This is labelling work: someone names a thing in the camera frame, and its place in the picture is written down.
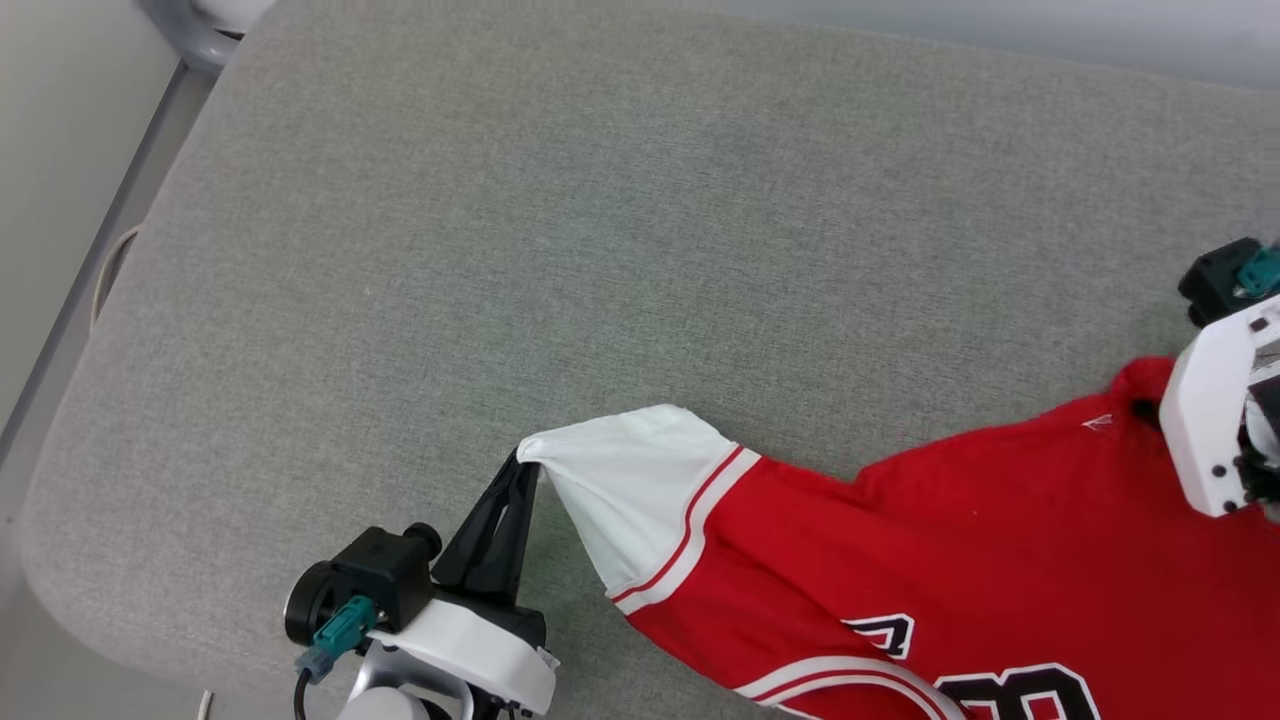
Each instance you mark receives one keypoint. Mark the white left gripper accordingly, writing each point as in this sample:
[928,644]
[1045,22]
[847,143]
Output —
[480,655]

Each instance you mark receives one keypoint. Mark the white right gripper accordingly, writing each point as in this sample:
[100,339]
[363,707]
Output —
[1210,420]

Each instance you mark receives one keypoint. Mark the red white basketball jersey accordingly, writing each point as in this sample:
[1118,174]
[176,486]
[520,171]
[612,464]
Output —
[900,560]

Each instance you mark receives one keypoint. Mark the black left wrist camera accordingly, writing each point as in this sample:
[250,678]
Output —
[385,575]

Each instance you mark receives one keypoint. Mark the grey metal frame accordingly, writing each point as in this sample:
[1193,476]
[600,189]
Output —
[120,220]

